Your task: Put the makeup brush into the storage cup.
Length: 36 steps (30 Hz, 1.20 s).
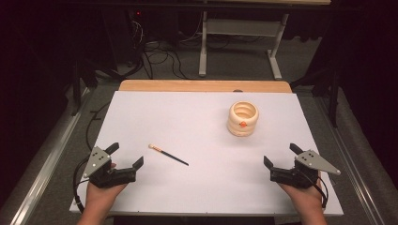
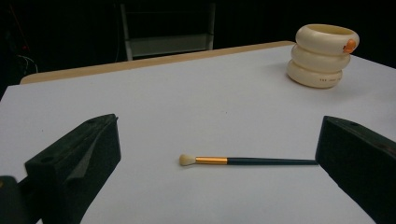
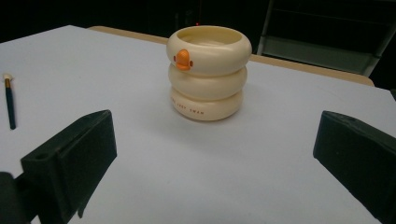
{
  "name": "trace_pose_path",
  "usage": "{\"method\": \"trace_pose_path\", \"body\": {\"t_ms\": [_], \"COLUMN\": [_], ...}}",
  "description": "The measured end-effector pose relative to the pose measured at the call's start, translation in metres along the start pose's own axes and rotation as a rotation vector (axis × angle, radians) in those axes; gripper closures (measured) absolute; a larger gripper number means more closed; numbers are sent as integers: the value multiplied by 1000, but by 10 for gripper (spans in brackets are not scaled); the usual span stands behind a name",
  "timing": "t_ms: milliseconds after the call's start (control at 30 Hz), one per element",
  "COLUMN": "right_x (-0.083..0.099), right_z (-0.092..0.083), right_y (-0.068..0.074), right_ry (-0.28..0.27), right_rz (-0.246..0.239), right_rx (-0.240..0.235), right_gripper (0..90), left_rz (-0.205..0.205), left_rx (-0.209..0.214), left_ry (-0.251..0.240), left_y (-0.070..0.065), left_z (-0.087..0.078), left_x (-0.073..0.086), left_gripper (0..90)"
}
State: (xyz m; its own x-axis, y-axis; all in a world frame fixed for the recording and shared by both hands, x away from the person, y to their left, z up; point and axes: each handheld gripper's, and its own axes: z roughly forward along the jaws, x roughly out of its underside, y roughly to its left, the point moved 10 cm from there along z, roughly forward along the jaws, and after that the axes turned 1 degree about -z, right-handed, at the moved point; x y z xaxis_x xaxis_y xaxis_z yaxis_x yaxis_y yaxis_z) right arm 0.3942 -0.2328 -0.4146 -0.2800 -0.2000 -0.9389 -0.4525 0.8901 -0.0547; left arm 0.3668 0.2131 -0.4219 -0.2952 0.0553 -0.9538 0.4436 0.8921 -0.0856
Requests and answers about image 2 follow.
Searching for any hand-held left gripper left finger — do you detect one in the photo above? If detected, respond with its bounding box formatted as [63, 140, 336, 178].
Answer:
[24, 113, 121, 224]

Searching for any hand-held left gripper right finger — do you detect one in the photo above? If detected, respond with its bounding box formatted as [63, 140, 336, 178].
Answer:
[315, 115, 396, 224]

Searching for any cream ribbed brush holder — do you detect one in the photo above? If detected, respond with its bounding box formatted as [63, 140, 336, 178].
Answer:
[286, 23, 361, 90]

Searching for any makeup brush with dark handle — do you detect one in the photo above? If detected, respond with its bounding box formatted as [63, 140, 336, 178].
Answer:
[178, 153, 318, 167]

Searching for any white table cover sheet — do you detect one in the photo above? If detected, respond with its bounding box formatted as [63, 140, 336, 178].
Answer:
[0, 45, 396, 224]

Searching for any bundle of floor cables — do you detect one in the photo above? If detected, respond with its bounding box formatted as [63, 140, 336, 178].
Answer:
[15, 53, 39, 75]

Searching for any white metal desk frame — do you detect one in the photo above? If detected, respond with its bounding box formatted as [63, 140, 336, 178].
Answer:
[120, 3, 217, 62]

